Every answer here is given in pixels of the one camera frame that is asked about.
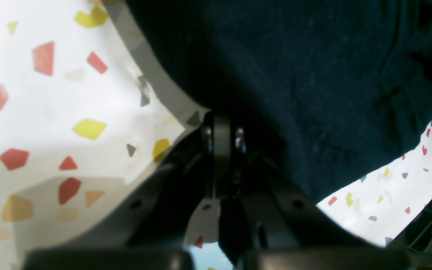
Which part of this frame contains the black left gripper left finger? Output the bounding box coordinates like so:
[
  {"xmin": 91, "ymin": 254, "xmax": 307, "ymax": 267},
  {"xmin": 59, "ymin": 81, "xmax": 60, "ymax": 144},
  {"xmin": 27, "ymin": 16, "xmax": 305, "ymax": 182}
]
[{"xmin": 23, "ymin": 112, "xmax": 215, "ymax": 270}]

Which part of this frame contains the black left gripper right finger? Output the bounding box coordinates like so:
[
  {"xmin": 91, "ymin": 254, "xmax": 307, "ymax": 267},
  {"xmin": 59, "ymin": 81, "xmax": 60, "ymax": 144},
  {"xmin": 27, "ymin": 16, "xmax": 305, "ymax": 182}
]
[{"xmin": 222, "ymin": 115, "xmax": 414, "ymax": 270}]

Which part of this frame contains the black t-shirt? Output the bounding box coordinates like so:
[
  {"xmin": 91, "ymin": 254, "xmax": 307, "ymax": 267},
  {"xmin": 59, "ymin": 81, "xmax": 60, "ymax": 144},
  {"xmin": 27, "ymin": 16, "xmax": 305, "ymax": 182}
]
[{"xmin": 127, "ymin": 0, "xmax": 432, "ymax": 201}]

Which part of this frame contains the terrazzo pattern table cloth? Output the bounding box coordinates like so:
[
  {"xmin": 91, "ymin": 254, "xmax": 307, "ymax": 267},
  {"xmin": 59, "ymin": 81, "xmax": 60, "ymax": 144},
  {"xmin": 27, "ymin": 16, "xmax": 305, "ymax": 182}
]
[{"xmin": 0, "ymin": 0, "xmax": 432, "ymax": 270}]

